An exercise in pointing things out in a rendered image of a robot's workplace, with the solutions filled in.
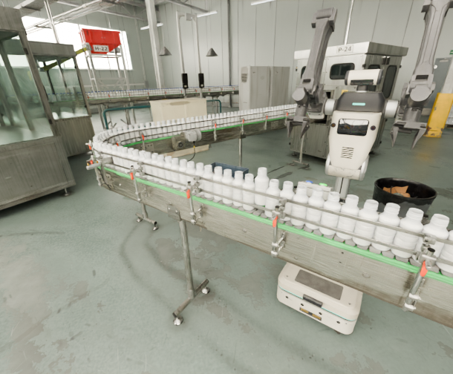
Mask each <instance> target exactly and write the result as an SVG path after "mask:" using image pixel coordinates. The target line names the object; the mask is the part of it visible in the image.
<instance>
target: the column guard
mask: <svg viewBox="0 0 453 374"><path fill-rule="evenodd" d="M452 104H453V93H437V96H436V99H435V101H434V105H433V108H432V110H431V114H430V117H429V119H428V123H427V126H426V132H425V133H424V135H423V136H424V137H438V138H439V137H441V134H442V132H443V129H444V126H445V124H446V120H447V118H448V116H449V112H450V110H451V108H452Z"/></svg>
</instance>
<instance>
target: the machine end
mask: <svg viewBox="0 0 453 374"><path fill-rule="evenodd" d="M407 53H408V47H400V46H395V45H386V44H381V43H376V42H362V43H356V44H350V45H340V46H334V47H327V50H326V54H325V60H324V64H323V68H322V74H321V78H320V84H324V90H323V92H325V93H326V94H327V98H328V99H338V98H339V97H340V96H341V95H342V93H343V92H345V91H356V87H357V85H345V74H346V72H347V71H348V70H367V69H369V70H373V69H383V70H384V71H383V77H382V81H381V84H380V85H369V89H368V90H369V91H382V92H383V95H384V97H385V100H391V99H392V96H393V92H394V88H395V85H396V81H397V76H398V73H399V70H400V68H401V67H402V65H401V61H402V56H407ZM309 55H310V50H300V51H295V56H294V59H295V60H298V67H297V68H296V71H297V75H296V88H297V87H298V86H299V84H300V81H301V79H302V75H303V73H304V71H305V68H306V66H307V61H308V58H309ZM332 117H333V115H328V116H327V119H326V120H322V121H318V122H312V123H310V124H309V126H310V127H309V128H308V130H307V131H306V132H305V133H304V145H303V152H302V153H303V154H308V155H311V156H314V157H320V158H323V159H327V156H328V154H329V152H330V142H329V136H330V127H331V122H332ZM387 121H388V119H387V118H384V117H381V120H380V123H379V128H378V132H377V137H376V139H375V141H374V144H373V145H372V147H371V150H370V152H369V154H375V153H374V152H373V151H374V150H376V149H378V147H379V145H380V143H382V141H381V139H382V133H383V130H384V127H385V122H387ZM301 129H302V125H297V126H293V129H292V131H291V140H290V142H289V145H290V150H291V151H293V152H294V154H291V155H292V156H297V154H295V152H299V153H300V149H301V142H302V139H300V133H301Z"/></svg>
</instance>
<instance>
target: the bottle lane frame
mask: <svg viewBox="0 0 453 374"><path fill-rule="evenodd" d="M104 169H105V172H106V174H110V175H111V179H112V180H114V182H112V183H113V187H114V188H111V189H109V188H108V190H111V191H113V192H115V193H118V194H121V195H122V196H125V197H128V198H130V199H132V200H136V201H137V195H136V194H135V192H136V189H135V185H134V180H131V176H130V175H127V174H124V173H120V172H118V171H114V170H111V169H109V168H104ZM136 180H137V186H138V190H139V191H143V190H145V189H144V186H143V185H145V186H146V190H145V191H146V192H147V195H148V197H146V198H143V197H145V196H146V194H145V191H144V192H142V193H141V195H140V196H141V198H143V200H142V202H141V203H142V204H145V205H147V206H150V207H152V208H154V209H157V210H160V211H163V212H165V213H167V214H168V211H167V205H168V204H169V205H172V206H175V207H177V208H178V209H179V211H180V218H181V220H185V221H187V222H189V223H191V219H192V217H191V215H190V212H191V210H190V203H189V199H188V198H187V195H186V193H183V192H181V191H177V190H174V189H172V188H167V187H165V186H162V185H158V184H156V183H153V182H149V181H146V180H142V179H140V178H136ZM192 200H193V208H194V211H197V210H199V203H200V204H202V209H201V210H200V211H202V212H203V217H201V218H200V219H198V220H197V223H196V224H195V225H196V226H200V227H202V228H204V229H207V230H210V231H211V232H214V233H216V234H219V235H222V236H224V237H227V238H229V239H231V240H234V241H237V242H239V243H242V244H244V245H246V246H249V247H251V248H254V249H257V250H259V251H261V252H264V253H266V254H269V255H271V252H272V243H273V228H274V227H273V222H272V221H271V220H268V218H267V219H265V218H263V217H260V215H259V216H256V215H254V214H249V213H246V212H245V211H246V210H245V211H240V210H238V209H233V208H231V206H230V207H228V206H225V204H224V205H221V204H218V203H219V202H218V203H214V202H212V201H209V200H207V199H202V198H200V197H196V196H195V195H194V196H193V195H192ZM200 211H199V212H197V213H196V219H197V218H199V217H200ZM281 232H285V238H284V239H283V241H284V247H282V248H281V249H280V251H279V252H278V253H279V256H277V258H278V259H281V260H284V261H286V262H288V263H291V264H293V265H296V266H299V267H301V268H303V269H306V270H308V271H310V272H313V273H316V274H317V275H321V276H323V277H325V278H328V279H331V280H332V281H336V282H338V283H341V284H343V285H345V286H348V287H350V288H352V289H355V290H358V291H360V292H363V293H365V294H367V295H370V296H373V297H375V298H378V299H380V300H382V301H385V302H387V303H390V304H393V305H395V306H398V307H400V308H402V307H403V303H404V301H405V299H406V297H407V295H408V291H409V290H410V288H411V285H412V284H413V282H414V279H415V277H416V274H417V272H418V269H419V267H417V266H413V265H411V264H410V262H408V263H403V262H401V261H398V260H396V258H395V257H394V258H393V259H391V258H389V257H385V256H382V253H381V252H380V254H379V255H378V254H375V253H373V252H369V249H367V250H363V249H359V248H357V245H355V246H350V245H347V244H345V241H344V242H343V243H340V242H338V241H335V240H334V238H332V239H328V238H326V237H323V235H322V236H319V235H317V234H314V233H313V232H311V233H309V232H306V231H304V230H303V229H296V228H294V226H292V227H291V226H287V225H285V223H283V224H281V223H278V233H277V242H279V240H280V239H281ZM423 279H425V281H424V283H423V286H420V287H419V288H418V289H420V292H419V296H420V297H421V299H420V301H419V300H418V301H417V302H416V304H415V307H416V309H415V310H413V313H414V314H417V315H420V316H422V317H424V318H427V319H429V320H432V321H435V322H437V323H439V324H442V325H444V326H446V327H449V328H452V329H453V278H450V277H448V276H445V275H442V274H441V272H440V271H439V273H436V272H432V271H429V270H428V271H427V273H426V275H425V276H424V277H423ZM409 312H412V311H410V310H409Z"/></svg>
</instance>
